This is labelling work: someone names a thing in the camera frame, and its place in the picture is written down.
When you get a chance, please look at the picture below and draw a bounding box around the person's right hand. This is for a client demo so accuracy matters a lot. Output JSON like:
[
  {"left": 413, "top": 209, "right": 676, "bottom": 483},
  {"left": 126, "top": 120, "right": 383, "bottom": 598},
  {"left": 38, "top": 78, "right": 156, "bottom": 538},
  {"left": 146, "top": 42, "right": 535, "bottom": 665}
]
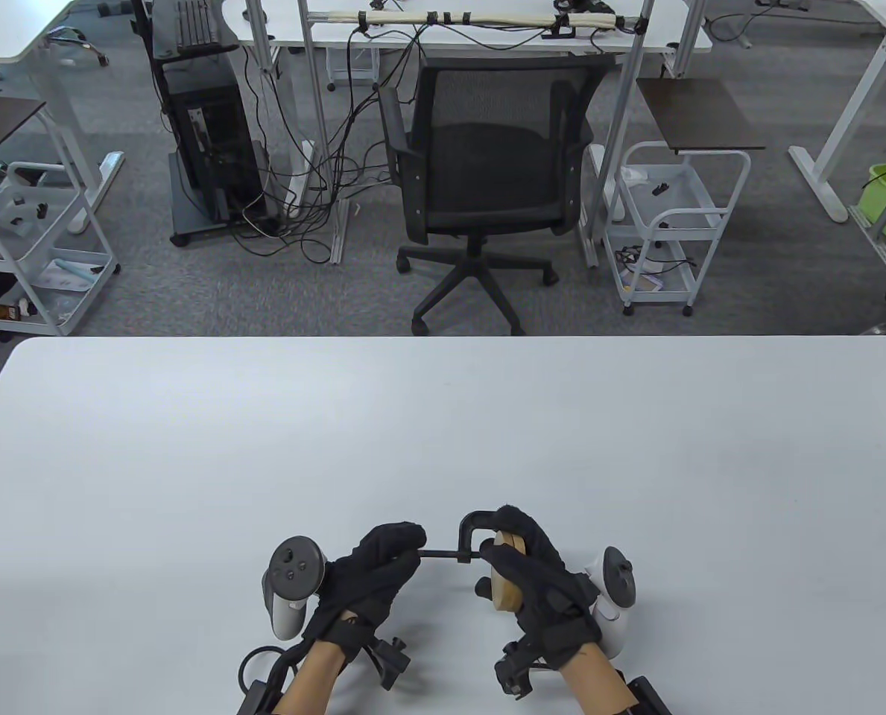
[{"left": 475, "top": 504, "right": 604, "bottom": 668}]

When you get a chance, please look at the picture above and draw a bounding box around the person's left hand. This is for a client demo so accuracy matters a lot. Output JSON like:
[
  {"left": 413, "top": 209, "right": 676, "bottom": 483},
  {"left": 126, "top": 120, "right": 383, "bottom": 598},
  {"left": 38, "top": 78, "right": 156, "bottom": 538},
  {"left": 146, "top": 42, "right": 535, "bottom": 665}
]
[{"left": 301, "top": 521, "right": 428, "bottom": 657}]

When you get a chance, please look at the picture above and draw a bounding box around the black metal C clamp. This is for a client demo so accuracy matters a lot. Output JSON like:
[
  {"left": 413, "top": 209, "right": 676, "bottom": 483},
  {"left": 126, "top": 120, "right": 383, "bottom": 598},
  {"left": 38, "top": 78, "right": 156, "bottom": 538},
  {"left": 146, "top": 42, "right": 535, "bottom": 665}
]
[{"left": 411, "top": 510, "right": 503, "bottom": 571}]

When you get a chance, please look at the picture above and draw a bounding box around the person's right forearm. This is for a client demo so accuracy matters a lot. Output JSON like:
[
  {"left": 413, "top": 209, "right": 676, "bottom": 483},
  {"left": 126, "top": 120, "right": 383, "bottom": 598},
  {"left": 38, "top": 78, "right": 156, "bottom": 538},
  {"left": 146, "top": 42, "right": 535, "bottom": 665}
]
[{"left": 558, "top": 644, "right": 637, "bottom": 715}]

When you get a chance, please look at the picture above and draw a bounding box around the person's left forearm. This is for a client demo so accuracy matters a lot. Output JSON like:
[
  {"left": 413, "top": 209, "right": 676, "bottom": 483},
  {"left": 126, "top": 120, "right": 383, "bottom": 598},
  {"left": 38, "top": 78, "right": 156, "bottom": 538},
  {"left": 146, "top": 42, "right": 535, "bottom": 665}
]
[{"left": 275, "top": 641, "right": 348, "bottom": 715}]

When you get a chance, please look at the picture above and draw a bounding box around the grey and white controller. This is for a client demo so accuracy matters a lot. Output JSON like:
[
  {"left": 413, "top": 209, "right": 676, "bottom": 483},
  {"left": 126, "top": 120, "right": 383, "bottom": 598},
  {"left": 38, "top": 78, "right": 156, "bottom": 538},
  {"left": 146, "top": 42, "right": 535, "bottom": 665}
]
[
  {"left": 584, "top": 547, "right": 642, "bottom": 661},
  {"left": 262, "top": 536, "right": 330, "bottom": 641}
]

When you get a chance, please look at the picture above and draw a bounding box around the black wrist battery pack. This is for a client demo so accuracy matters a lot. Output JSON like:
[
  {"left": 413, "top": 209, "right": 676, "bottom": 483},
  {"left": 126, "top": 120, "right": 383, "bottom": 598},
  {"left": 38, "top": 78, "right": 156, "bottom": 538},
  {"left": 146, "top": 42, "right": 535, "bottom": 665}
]
[
  {"left": 240, "top": 681, "right": 279, "bottom": 715},
  {"left": 625, "top": 676, "right": 671, "bottom": 715}
]

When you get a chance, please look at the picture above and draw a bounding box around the white power strip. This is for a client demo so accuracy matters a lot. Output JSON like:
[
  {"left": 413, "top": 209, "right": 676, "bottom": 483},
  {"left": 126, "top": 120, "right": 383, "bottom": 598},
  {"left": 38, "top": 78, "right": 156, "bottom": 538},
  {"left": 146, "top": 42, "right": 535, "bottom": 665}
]
[{"left": 286, "top": 139, "right": 317, "bottom": 218}]

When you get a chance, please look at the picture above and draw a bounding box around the grey rolling computer stand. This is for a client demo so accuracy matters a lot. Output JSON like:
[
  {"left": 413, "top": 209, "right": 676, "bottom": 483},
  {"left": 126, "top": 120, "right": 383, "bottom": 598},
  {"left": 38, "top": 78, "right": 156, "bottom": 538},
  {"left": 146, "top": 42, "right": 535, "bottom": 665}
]
[{"left": 131, "top": 0, "right": 281, "bottom": 248}]

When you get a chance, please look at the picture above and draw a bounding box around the black mesh office chair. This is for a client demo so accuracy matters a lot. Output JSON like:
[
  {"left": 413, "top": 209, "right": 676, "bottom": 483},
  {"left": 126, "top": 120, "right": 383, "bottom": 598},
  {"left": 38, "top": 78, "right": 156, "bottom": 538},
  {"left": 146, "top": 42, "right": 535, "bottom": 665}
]
[{"left": 378, "top": 56, "right": 615, "bottom": 336}]

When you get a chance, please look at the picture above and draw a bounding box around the white paper sheet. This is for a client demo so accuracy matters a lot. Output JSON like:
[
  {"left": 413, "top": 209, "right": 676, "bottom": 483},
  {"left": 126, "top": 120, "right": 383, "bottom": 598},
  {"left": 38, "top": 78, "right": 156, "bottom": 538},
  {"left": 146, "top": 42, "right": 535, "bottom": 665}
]
[{"left": 37, "top": 257, "right": 110, "bottom": 293}]

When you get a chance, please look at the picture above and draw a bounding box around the black computer tower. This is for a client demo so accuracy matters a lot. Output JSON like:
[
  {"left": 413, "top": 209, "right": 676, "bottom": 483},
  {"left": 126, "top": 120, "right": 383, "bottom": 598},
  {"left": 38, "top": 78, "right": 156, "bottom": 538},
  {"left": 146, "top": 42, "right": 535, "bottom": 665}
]
[{"left": 161, "top": 56, "right": 268, "bottom": 222}]

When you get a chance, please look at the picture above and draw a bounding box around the black keyboard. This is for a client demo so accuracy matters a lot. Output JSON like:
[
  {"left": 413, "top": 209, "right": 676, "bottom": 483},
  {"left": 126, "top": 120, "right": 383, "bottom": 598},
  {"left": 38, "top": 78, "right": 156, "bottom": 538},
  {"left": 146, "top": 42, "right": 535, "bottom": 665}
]
[{"left": 177, "top": 0, "right": 218, "bottom": 51}]

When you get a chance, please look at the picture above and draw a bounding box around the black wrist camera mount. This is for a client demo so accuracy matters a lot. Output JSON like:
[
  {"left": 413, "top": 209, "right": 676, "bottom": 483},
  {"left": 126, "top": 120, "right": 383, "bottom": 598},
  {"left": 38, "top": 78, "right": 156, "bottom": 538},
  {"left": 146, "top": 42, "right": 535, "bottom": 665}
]
[
  {"left": 368, "top": 637, "right": 413, "bottom": 690},
  {"left": 493, "top": 643, "right": 545, "bottom": 700}
]

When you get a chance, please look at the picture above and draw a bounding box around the thick black cable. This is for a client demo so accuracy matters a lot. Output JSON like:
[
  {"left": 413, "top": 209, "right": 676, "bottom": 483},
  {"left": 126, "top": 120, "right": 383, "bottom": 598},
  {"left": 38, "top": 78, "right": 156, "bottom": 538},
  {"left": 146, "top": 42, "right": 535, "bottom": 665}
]
[{"left": 238, "top": 644, "right": 303, "bottom": 715}]

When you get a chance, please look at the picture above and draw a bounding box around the tangle of black cables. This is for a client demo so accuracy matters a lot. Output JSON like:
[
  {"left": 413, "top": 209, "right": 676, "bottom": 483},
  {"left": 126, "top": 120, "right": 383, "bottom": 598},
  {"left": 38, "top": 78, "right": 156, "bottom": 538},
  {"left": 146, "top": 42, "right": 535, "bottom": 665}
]
[{"left": 230, "top": 22, "right": 432, "bottom": 265}]

